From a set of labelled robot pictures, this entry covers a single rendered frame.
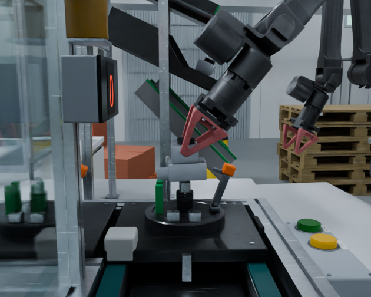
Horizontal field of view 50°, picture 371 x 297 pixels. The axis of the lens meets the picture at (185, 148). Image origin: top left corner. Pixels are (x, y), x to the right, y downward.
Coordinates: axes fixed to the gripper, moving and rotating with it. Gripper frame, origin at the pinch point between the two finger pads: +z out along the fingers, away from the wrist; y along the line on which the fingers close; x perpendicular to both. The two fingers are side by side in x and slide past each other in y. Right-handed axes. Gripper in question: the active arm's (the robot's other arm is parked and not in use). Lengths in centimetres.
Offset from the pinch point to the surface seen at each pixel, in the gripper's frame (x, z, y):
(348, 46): 250, -284, -779
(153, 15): -100, -78, -733
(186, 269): 9.1, 12.3, 13.2
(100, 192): -4, 35, -58
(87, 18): -20.5, -7.3, 20.8
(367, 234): 49, -8, -20
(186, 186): 4.1, 4.9, 0.8
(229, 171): 8.3, -1.6, 1.0
